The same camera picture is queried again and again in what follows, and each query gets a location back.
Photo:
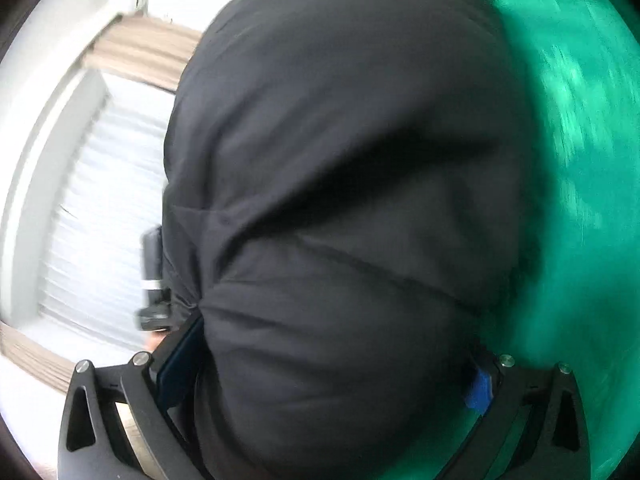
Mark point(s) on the white sheer curtain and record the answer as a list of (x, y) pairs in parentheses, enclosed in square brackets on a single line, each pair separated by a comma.
[(100, 210)]

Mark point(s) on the black puffer jacket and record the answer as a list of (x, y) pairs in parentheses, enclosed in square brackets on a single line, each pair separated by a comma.
[(350, 185)]

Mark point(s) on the green plush blanket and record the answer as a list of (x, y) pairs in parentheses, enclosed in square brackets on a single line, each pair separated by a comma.
[(575, 160)]

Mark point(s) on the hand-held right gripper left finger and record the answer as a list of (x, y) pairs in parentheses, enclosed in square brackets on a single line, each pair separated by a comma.
[(180, 355)]

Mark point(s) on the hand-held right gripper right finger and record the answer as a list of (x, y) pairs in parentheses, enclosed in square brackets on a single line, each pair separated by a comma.
[(480, 390)]

